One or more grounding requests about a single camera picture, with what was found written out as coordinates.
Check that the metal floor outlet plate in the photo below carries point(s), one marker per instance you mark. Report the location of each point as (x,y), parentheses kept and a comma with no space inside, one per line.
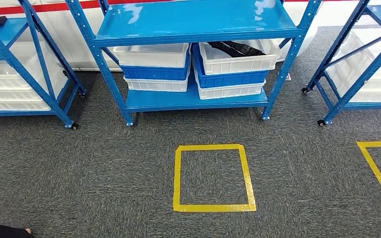
(288,77)

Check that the long black plastic part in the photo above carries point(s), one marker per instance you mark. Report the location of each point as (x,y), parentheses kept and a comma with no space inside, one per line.
(236,49)

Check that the yellow floor tape square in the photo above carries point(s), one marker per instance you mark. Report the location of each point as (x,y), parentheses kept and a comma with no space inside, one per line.
(374,164)
(213,208)

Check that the blue plastic bin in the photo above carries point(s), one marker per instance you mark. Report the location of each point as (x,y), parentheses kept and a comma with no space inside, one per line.
(230,80)
(154,74)

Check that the blue metal shelf rack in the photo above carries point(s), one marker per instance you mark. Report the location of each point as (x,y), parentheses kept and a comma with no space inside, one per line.
(13,114)
(193,19)
(338,108)

